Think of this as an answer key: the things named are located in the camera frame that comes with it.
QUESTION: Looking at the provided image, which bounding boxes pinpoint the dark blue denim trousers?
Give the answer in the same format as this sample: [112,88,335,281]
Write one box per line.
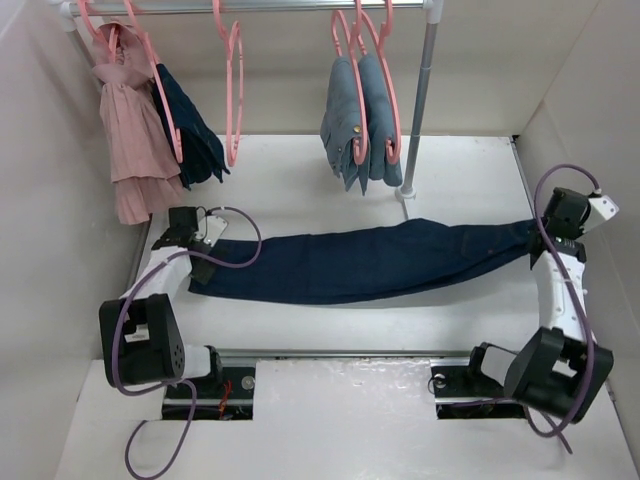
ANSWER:
[189,218,535,305]

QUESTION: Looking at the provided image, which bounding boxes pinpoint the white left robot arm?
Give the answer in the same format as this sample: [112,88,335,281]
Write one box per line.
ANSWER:
[99,207,228,397]

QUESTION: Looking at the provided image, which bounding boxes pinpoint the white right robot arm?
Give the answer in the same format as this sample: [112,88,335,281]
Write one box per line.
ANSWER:
[462,187,619,423]

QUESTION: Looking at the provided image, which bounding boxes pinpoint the pink hanger with dark shorts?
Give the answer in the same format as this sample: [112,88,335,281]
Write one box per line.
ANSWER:
[123,0,183,164]

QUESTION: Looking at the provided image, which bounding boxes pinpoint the pink hanger light jeans right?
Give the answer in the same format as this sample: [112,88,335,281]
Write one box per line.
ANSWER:
[356,1,402,164]

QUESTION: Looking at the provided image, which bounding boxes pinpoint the pink hanger light jeans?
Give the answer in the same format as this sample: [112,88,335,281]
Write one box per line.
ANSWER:
[356,1,402,164]
[330,8,374,165]

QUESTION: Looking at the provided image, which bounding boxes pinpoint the pink hanger light jeans left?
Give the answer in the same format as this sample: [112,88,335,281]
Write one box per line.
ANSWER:
[330,8,374,165]

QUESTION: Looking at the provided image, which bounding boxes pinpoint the pink hanger with skirt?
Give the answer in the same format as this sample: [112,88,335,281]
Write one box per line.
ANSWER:
[74,0,126,61]

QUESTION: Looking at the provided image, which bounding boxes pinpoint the white rack foot bar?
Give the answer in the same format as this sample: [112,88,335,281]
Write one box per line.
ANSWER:
[147,217,165,249]

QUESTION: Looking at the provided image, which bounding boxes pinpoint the dark denim hanging shorts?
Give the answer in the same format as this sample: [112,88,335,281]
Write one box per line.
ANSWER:
[156,63,230,189]

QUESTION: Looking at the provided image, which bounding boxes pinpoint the pink pleated skirt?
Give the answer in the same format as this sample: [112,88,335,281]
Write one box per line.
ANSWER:
[93,22,183,225]

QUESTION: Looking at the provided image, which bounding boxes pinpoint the light blue jeans left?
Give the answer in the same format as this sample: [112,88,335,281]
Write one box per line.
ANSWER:
[320,57,365,191]

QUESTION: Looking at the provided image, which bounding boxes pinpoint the light blue jeans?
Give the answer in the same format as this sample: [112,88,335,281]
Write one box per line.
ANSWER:
[320,57,365,191]
[358,54,402,195]

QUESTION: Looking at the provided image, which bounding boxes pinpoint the light blue jeans right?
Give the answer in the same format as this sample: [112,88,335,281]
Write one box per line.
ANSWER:
[358,54,402,195]

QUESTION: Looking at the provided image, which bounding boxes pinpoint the silver clothes rack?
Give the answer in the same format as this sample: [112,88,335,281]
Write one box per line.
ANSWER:
[49,1,444,204]

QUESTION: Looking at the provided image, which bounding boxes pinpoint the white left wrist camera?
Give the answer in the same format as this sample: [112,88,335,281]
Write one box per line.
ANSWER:
[196,215,229,247]

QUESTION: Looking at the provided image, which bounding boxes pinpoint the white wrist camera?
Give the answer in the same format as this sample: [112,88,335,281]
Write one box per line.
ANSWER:
[583,194,619,233]
[196,215,229,247]

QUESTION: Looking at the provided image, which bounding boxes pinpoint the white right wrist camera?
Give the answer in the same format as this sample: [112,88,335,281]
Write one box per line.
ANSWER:
[583,194,619,233]

